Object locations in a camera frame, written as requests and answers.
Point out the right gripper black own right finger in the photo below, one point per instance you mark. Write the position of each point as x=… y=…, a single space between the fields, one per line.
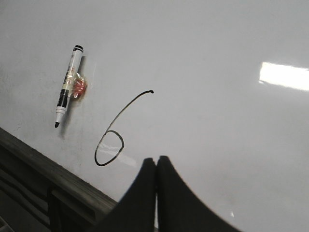
x=179 y=209

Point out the red magnet taped to marker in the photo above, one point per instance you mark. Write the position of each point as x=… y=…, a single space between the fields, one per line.
x=79 y=87

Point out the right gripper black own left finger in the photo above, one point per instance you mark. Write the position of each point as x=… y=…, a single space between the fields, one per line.
x=136 y=210

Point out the white whiteboard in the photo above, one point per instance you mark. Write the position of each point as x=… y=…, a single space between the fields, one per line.
x=221 y=87

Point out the grey aluminium whiteboard tray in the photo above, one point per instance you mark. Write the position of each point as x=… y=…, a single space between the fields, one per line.
x=52 y=195

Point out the black and white whiteboard marker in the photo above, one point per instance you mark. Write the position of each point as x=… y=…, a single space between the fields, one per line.
x=68 y=84

